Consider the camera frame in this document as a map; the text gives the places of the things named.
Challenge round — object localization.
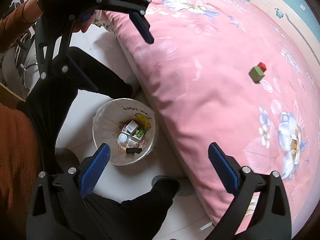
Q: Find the black cylinder roll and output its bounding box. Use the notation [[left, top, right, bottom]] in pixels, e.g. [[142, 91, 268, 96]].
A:
[[126, 147, 142, 154]]

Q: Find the white medicine box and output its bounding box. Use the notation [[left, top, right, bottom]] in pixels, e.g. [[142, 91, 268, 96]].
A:
[[121, 120, 139, 135]]

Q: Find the dark green wooden block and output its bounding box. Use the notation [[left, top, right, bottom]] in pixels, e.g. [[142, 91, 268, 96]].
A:
[[248, 66, 265, 83]]

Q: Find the red wooden block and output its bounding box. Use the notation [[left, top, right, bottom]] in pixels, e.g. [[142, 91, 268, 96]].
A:
[[258, 62, 267, 72]]

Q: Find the light green toy brick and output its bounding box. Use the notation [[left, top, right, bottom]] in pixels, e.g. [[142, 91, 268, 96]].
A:
[[133, 128, 145, 141]]

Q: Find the white round trash bin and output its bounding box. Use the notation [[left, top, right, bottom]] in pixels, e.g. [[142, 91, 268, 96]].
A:
[[92, 99, 159, 166]]

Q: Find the person left hand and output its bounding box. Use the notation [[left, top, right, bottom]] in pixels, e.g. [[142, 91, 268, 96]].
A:
[[73, 12, 94, 33]]

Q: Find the orange sweater sleeve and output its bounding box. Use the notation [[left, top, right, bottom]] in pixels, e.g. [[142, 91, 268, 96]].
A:
[[1, 0, 42, 239]]

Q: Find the pink floral bed duvet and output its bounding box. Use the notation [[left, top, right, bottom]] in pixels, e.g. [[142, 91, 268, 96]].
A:
[[98, 0, 319, 233]]

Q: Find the white bed headboard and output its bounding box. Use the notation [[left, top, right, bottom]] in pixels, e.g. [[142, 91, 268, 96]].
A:
[[250, 0, 319, 66]]

